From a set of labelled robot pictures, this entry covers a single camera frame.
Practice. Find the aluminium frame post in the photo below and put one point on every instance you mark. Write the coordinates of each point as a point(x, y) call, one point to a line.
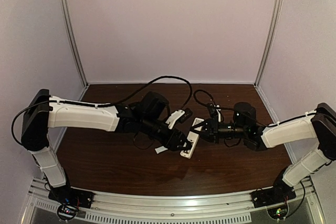
point(72, 42)
point(276, 11)

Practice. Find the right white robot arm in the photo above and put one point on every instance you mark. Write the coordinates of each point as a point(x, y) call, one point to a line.
point(318, 123)

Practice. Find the circuit board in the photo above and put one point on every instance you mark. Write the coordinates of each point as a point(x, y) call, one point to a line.
point(278, 212)
point(66, 212)

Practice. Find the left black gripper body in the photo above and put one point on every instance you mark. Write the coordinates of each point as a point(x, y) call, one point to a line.
point(174, 139)

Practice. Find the front aluminium rail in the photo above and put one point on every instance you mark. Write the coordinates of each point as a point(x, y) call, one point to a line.
point(221, 208)

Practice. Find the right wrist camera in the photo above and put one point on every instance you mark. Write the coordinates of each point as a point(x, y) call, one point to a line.
point(214, 112)

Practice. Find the left aluminium frame post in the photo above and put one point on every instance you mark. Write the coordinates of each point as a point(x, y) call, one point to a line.
point(72, 42)

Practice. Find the right circuit board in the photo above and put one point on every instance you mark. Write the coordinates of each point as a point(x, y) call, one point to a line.
point(278, 212)

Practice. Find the right aluminium frame post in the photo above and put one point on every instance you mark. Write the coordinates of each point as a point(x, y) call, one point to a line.
point(276, 11)

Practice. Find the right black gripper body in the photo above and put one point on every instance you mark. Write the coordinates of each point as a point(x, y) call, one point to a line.
point(213, 128)

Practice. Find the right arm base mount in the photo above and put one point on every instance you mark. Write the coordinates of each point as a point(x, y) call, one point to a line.
point(278, 193)

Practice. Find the white remote control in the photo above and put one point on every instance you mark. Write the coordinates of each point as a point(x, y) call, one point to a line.
point(188, 153)

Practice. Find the white battery cover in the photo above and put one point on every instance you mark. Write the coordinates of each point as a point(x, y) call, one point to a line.
point(160, 149)

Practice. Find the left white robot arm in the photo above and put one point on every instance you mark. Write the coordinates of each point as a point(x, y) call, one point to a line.
point(46, 111)

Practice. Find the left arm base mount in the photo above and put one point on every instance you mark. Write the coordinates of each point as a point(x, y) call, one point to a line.
point(68, 195)

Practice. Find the left circuit board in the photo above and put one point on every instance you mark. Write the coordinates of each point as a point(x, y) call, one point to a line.
point(66, 212)

